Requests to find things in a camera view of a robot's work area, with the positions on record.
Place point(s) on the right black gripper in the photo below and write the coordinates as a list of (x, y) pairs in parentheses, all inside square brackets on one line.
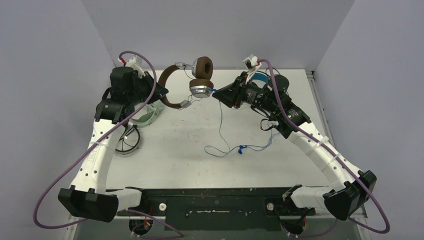
[(237, 91)]

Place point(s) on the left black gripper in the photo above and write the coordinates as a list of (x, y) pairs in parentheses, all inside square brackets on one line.
[(159, 91)]

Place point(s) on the mint green headphones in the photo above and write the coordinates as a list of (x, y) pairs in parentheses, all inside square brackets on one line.
[(147, 115)]

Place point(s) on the black blue headphones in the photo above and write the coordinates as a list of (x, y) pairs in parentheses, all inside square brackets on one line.
[(260, 77)]

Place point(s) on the white black headphones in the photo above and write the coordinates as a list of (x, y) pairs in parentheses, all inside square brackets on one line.
[(129, 142)]

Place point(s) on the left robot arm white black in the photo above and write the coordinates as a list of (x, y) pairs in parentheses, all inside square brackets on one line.
[(87, 195)]

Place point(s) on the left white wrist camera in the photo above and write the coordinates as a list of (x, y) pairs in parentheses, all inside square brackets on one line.
[(135, 62)]

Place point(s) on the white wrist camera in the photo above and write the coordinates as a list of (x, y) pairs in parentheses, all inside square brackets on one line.
[(135, 62), (252, 64)]

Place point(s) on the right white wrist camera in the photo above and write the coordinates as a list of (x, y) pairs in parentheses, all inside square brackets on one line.
[(252, 64)]

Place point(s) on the aluminium frame rail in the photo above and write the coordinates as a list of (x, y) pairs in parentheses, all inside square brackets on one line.
[(323, 127)]

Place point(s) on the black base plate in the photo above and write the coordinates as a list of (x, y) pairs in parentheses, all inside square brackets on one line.
[(222, 209)]

